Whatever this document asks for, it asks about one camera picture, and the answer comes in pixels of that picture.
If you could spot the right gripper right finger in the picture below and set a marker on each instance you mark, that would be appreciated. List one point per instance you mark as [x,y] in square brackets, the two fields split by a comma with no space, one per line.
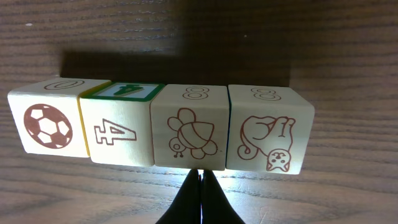
[216,208]

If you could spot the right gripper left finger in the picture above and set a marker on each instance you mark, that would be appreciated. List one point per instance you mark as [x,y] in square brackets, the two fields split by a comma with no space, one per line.
[186,206]

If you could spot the white block red edge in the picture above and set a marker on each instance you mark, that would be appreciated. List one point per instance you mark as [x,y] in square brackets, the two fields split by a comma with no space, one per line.
[190,126]

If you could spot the white block dragonfly picture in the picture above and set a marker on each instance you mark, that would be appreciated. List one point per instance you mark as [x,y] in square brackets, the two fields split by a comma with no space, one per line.
[269,129]

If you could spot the green edged alphabet block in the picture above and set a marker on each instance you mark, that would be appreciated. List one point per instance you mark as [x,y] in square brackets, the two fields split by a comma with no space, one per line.
[117,123]

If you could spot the white block soccer ball picture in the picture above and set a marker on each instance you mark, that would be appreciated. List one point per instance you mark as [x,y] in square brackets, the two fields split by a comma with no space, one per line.
[48,117]

